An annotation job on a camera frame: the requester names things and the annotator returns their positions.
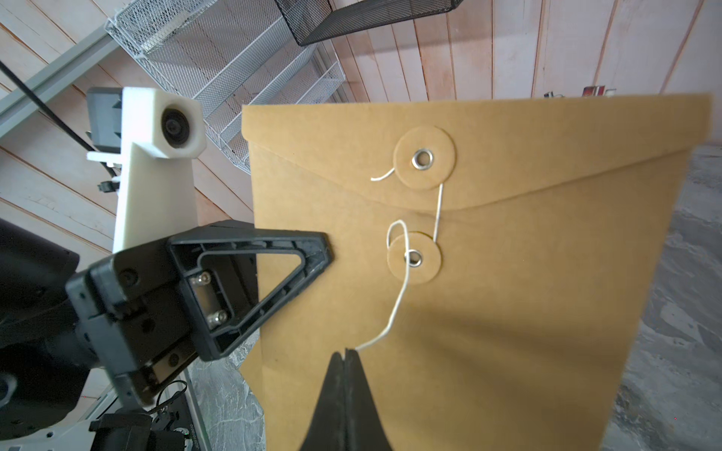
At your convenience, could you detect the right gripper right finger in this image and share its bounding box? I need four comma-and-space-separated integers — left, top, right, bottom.
343, 350, 392, 450

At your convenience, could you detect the black mesh basket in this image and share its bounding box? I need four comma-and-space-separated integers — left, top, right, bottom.
276, 0, 462, 46

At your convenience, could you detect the brown file bag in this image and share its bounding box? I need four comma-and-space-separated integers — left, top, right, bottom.
242, 94, 712, 450

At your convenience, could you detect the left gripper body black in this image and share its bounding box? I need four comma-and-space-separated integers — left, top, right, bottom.
66, 219, 261, 407

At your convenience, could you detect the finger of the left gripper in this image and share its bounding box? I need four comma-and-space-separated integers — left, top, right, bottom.
167, 227, 333, 362

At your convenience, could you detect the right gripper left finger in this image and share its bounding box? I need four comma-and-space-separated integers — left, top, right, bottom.
300, 353, 346, 450

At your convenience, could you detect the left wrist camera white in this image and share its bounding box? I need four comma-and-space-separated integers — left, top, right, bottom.
86, 88, 207, 252

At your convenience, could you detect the white wire shelf rack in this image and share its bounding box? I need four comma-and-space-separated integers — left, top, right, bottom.
105, 0, 349, 172

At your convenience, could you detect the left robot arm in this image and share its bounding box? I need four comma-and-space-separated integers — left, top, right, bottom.
1, 88, 332, 449

